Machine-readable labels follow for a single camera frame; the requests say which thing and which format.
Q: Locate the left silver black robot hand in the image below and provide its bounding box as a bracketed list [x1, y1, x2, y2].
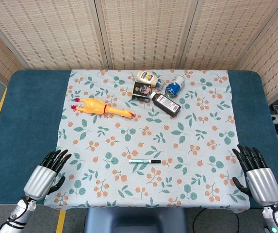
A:
[23, 149, 73, 201]

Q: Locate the black floor cable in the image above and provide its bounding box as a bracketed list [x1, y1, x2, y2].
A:
[192, 208, 240, 233]

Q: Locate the black rectangular food tin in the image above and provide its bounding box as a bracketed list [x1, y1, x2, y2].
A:
[131, 81, 153, 102]

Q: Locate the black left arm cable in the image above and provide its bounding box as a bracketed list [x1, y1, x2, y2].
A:
[5, 197, 32, 225]

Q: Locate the yellow rubber chicken toy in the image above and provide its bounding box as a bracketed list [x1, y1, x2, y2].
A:
[70, 97, 136, 120]

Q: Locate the dark brown syrup bottle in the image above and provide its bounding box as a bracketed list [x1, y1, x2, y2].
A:
[150, 91, 181, 117]

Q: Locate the mayonnaise jar blue lid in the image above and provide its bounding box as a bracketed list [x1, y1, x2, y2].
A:
[136, 70, 165, 88]

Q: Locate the blue white drink can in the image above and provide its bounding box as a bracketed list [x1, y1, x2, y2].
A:
[164, 75, 186, 98]

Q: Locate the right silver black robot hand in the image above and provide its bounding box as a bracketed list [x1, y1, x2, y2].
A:
[232, 144, 278, 207]

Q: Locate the floral printed tablecloth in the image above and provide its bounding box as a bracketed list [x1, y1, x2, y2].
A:
[43, 69, 251, 214]

